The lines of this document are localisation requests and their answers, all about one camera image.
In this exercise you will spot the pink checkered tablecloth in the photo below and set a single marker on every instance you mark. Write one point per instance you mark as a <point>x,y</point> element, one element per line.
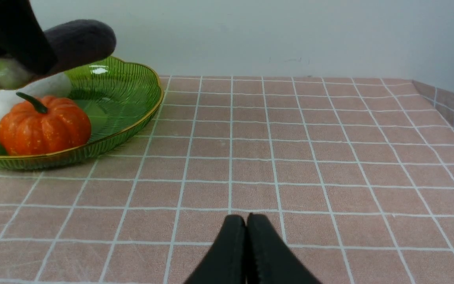
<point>356,175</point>

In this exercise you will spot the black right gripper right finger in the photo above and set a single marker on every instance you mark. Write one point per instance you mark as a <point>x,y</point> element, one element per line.
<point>269,260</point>

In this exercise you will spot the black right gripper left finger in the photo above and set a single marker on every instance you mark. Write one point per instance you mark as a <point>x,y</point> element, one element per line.
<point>224,261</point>

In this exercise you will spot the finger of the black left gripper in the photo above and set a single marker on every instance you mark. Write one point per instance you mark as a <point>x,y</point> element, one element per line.
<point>22,37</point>

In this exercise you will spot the orange pumpkin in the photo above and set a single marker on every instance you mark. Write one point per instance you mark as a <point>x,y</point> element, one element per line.
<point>38,126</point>

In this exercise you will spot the green glass scalloped plate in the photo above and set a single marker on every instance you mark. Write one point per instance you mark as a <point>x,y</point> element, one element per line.
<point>120,99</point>

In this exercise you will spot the purple eggplant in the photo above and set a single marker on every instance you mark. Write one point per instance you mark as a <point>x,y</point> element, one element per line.
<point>75,43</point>

